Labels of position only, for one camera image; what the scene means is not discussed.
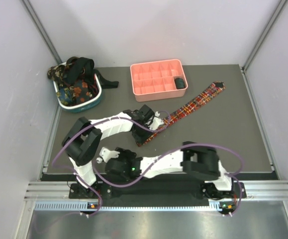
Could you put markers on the blue tie with yellow flowers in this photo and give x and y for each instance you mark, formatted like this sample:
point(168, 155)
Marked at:
point(66, 96)

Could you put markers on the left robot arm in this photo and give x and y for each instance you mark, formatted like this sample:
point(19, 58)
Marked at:
point(83, 139)

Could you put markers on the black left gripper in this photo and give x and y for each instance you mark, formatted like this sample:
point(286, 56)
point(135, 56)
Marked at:
point(140, 140)

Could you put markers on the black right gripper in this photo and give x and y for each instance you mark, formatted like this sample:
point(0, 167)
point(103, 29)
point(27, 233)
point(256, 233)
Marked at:
point(123, 153)

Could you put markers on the rolled dark leaf-pattern tie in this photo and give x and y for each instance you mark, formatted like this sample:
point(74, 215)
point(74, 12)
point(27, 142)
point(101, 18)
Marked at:
point(179, 83)

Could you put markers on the dark tie with beige flowers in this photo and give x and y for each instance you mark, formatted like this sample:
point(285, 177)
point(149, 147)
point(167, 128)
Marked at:
point(57, 73)

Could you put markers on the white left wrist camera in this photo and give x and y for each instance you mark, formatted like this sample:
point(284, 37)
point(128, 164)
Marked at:
point(155, 122)

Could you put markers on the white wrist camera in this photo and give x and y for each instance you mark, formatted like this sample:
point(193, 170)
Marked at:
point(155, 122)
point(105, 155)

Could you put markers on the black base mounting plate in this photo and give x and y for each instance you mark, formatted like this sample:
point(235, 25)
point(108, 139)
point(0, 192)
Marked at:
point(167, 190)

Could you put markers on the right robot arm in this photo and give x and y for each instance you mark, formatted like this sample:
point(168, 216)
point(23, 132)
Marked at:
point(192, 169)

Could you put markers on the teal perforated plastic basket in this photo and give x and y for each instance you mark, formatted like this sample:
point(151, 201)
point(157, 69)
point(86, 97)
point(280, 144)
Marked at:
point(84, 106)

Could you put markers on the black tie with orange flowers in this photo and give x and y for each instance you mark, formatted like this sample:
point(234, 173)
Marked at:
point(82, 92)

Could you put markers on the pink compartment tray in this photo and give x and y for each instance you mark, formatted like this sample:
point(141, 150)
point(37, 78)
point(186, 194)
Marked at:
point(155, 80)

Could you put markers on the plain black tie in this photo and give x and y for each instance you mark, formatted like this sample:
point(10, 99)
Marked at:
point(81, 68)

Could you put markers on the red multicolour checked tie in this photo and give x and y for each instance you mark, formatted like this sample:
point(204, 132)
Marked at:
point(196, 103)

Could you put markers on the aluminium frame rail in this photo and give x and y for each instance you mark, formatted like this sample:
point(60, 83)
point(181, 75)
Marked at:
point(61, 196)

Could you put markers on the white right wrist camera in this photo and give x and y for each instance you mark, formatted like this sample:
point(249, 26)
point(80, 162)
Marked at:
point(105, 155)

